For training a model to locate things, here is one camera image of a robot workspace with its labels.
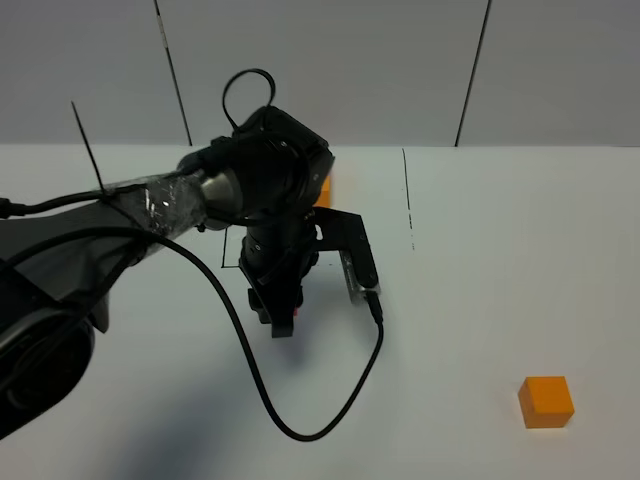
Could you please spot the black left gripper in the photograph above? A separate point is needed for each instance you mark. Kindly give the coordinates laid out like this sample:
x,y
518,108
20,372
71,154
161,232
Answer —
x,y
276,255

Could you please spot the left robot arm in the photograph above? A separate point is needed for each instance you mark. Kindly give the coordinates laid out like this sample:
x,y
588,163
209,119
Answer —
x,y
60,258

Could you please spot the black cable tie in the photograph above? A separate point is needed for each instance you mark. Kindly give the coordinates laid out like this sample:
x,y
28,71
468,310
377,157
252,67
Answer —
x,y
88,149

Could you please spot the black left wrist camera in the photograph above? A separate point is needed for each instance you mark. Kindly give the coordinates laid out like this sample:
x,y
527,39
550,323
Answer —
x,y
345,233

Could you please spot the orange template block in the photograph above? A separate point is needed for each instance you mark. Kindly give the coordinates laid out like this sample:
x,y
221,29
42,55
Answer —
x,y
324,198

